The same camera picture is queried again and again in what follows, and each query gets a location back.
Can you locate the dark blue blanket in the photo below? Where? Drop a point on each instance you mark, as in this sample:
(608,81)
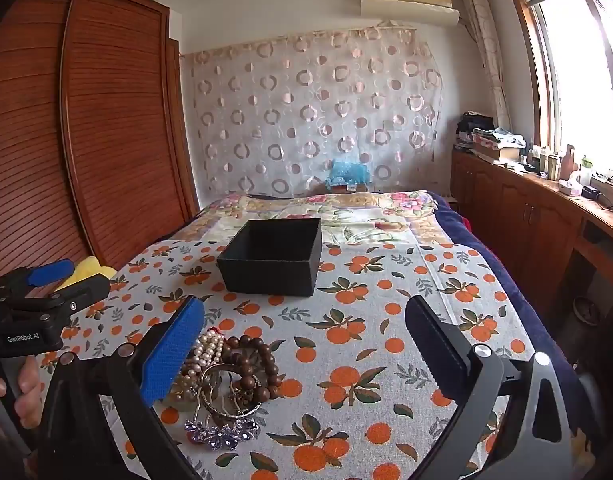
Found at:
(486,260)

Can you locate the silver bangle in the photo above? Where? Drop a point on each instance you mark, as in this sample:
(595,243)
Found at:
(221,409)

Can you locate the patterned window curtain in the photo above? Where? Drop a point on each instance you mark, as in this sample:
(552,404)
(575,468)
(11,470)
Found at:
(489,60)

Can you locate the cream air conditioner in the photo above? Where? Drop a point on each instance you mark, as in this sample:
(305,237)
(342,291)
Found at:
(411,2)

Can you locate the circle pattern wall curtain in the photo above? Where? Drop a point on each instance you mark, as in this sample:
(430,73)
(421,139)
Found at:
(296,125)

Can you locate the stack of clothes and books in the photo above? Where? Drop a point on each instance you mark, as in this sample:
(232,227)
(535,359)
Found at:
(491,140)

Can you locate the black cardboard box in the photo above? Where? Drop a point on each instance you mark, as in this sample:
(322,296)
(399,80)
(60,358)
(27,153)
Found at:
(266,275)

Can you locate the brown wooden wardrobe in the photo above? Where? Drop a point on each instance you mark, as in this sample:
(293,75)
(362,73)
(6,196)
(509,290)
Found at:
(111,135)

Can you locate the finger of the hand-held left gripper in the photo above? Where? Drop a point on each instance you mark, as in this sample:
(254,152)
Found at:
(81,290)
(51,271)

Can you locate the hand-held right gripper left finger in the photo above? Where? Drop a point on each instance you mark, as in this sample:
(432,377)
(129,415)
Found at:
(172,355)

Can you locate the blue plastic bag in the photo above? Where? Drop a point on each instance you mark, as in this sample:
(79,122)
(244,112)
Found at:
(349,172)

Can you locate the round metal tin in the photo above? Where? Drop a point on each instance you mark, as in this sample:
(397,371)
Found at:
(587,310)

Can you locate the yellow plush toy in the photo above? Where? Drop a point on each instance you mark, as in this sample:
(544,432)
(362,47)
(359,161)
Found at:
(89,266)

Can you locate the person's left hand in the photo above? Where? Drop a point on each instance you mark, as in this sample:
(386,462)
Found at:
(26,385)

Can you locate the brown wooden cabinet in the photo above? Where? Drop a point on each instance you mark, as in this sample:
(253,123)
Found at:
(526,220)

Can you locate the white box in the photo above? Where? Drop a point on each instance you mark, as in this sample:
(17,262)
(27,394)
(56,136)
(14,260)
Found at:
(608,186)

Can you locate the purple flower hair clip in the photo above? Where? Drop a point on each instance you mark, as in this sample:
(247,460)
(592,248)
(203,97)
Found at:
(221,435)

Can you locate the floral bedspread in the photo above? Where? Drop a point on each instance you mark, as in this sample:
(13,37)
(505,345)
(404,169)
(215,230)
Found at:
(366,225)

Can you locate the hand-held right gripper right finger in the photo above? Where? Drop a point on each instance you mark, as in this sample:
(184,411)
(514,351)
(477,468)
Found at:
(436,355)

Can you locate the wooden frame window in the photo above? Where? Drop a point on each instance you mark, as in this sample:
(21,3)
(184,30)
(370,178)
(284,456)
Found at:
(576,60)

